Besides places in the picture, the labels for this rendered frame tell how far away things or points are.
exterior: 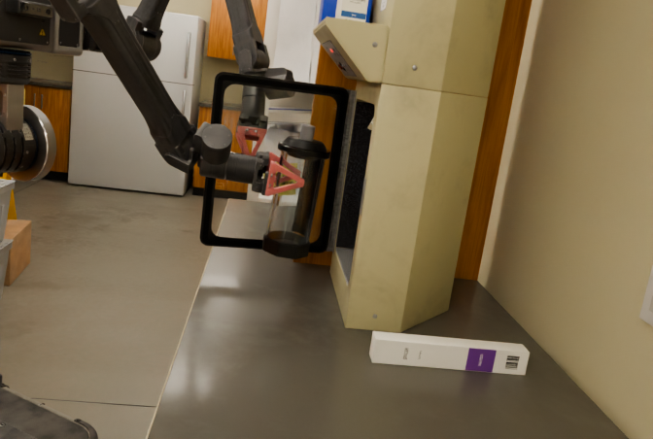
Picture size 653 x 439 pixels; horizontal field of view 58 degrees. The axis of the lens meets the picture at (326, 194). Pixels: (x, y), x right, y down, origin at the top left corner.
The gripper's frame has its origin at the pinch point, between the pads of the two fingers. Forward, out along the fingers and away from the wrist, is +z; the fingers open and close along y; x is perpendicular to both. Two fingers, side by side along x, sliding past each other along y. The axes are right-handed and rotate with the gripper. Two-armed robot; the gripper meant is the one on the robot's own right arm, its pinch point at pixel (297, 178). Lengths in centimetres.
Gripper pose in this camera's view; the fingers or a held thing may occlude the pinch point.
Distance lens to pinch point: 120.4
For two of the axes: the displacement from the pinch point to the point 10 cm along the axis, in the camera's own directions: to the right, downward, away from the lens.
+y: -1.2, -2.3, 9.7
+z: 9.7, 1.6, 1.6
